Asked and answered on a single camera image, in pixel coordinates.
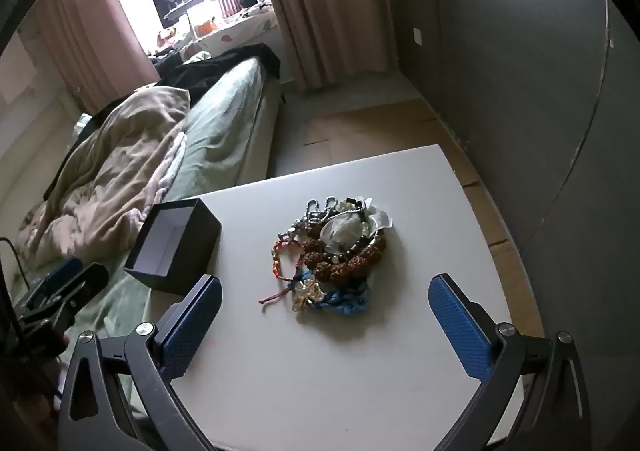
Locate bed with green sheet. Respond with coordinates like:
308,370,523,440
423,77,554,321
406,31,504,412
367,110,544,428
10,56,283,412

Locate blue braided cord bracelet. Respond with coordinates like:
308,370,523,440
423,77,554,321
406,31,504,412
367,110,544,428
290,271,373,317

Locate red braided bracelet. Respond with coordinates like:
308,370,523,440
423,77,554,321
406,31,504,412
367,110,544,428
258,238,306,304

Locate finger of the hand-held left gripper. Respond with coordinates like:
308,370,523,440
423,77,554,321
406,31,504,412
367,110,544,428
47,264,110,314
25,257,84,304

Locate black cable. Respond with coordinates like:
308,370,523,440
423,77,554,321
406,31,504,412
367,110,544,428
0,237,26,347

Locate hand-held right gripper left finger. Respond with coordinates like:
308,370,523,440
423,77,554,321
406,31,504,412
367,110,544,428
59,274,223,451

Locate silver bead bracelet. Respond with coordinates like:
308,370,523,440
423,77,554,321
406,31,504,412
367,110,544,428
277,197,351,244

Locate beige blanket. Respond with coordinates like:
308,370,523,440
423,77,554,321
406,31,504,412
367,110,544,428
15,87,193,267

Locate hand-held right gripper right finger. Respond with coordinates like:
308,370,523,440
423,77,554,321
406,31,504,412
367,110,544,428
428,273,592,451

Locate brown seed bead bracelet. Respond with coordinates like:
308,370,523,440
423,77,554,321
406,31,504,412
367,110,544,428
302,221,388,282

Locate pearl butterfly ornament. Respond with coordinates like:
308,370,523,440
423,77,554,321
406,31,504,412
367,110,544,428
290,276,323,313

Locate black clothes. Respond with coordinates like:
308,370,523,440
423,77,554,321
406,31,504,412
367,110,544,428
152,43,283,92

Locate black jewelry box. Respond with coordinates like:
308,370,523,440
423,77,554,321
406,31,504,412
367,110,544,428
124,198,222,295

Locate pink curtain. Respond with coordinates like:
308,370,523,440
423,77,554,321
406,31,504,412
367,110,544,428
255,0,396,89
35,0,161,116

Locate white organza pouch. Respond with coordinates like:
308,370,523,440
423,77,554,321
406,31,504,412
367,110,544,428
320,198,396,254

